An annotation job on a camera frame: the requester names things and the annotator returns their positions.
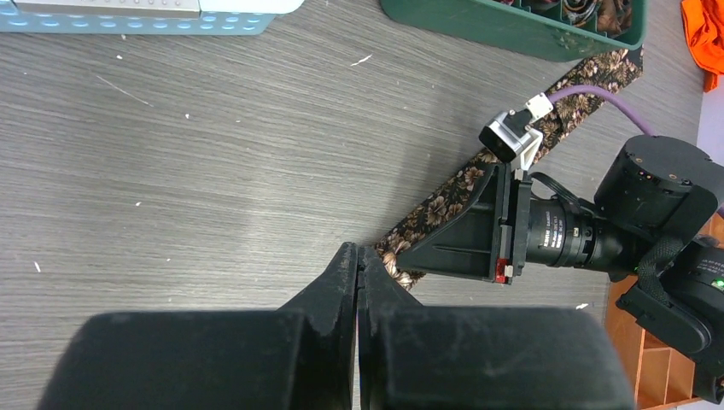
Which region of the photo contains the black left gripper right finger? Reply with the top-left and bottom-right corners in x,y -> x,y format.
358,247 -> 635,409

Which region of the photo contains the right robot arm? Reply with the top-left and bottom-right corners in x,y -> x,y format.
397,135 -> 723,403

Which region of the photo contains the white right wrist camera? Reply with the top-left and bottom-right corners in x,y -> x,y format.
479,93 -> 553,172

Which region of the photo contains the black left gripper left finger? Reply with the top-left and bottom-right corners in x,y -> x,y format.
38,243 -> 359,409

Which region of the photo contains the brown floral tie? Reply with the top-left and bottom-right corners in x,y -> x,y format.
375,47 -> 644,290

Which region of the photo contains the light blue plastic basket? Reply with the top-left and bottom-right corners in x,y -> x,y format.
1,0 -> 303,36

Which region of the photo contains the brown rolled tie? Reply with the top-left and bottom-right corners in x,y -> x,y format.
561,0 -> 633,38

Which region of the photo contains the green divided plastic bin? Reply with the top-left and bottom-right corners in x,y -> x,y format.
380,0 -> 648,62

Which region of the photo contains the orange cloth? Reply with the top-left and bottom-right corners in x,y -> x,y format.
680,0 -> 723,93

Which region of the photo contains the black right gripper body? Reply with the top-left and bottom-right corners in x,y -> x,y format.
496,172 -> 639,284

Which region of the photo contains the orange wooden divided tray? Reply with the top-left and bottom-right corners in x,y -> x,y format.
605,215 -> 723,409

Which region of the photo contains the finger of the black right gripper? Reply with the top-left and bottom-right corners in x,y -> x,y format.
396,164 -> 506,282

